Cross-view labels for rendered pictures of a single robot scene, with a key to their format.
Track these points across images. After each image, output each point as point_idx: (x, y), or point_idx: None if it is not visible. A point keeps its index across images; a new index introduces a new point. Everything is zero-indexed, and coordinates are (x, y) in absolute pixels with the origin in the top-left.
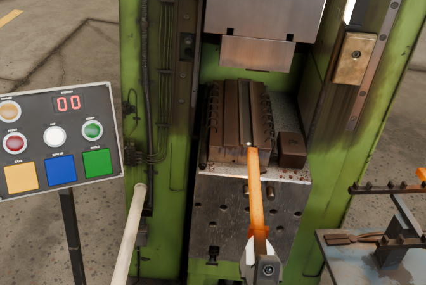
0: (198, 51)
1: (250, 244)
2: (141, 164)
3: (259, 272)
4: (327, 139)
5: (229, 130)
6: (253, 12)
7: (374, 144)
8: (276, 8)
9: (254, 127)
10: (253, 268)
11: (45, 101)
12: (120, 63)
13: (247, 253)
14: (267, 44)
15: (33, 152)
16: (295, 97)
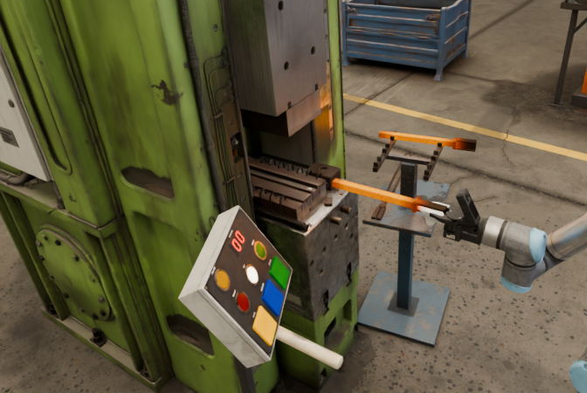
0: (245, 145)
1: (426, 209)
2: None
3: (466, 201)
4: (324, 155)
5: (287, 192)
6: (297, 81)
7: (344, 139)
8: (307, 71)
9: (297, 178)
10: (447, 213)
11: (229, 251)
12: (196, 199)
13: (434, 212)
14: (307, 100)
15: (254, 299)
16: (258, 154)
